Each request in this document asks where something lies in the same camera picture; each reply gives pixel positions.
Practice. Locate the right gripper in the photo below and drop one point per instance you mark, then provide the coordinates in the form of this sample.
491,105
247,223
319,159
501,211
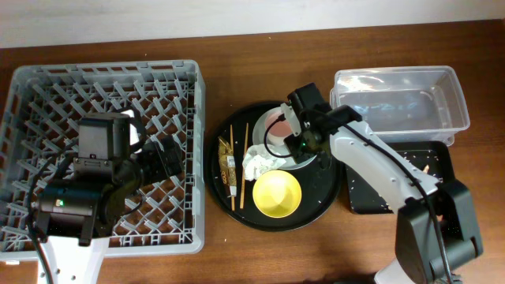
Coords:
309,147

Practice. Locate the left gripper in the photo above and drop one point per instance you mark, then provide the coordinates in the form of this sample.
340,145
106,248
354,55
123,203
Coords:
165,156

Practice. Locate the pink cup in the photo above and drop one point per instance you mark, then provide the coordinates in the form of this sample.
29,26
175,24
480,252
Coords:
280,130

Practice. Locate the white tissue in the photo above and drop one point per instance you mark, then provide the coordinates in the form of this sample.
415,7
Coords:
258,161

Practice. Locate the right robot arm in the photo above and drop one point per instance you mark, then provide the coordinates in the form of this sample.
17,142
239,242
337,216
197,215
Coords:
437,229

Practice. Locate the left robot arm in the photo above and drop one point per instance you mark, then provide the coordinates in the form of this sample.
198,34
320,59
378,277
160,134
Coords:
76,212

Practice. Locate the grey dishwasher rack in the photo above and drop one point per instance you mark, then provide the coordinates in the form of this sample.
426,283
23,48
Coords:
41,106

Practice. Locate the grey round plate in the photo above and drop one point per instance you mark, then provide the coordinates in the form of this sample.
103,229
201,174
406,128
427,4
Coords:
258,138

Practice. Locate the right wooden chopstick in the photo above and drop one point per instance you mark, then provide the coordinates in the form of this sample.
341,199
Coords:
246,144

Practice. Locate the wooden chopstick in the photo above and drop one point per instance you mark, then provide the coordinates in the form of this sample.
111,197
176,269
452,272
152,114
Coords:
233,187
246,144

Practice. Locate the gold foil wrapper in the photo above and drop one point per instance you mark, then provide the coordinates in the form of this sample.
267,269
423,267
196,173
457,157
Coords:
224,153

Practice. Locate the left wooden chopstick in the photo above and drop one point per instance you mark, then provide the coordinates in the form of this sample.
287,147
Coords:
233,187

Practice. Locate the round black tray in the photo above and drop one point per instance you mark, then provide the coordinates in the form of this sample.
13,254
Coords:
319,186

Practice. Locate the yellow bowl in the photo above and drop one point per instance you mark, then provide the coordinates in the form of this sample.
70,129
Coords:
277,194

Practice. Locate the clear plastic bin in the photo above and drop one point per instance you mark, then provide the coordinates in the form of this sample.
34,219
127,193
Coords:
405,104

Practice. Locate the black rectangular tray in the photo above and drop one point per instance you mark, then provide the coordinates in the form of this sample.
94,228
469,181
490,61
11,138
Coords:
432,157

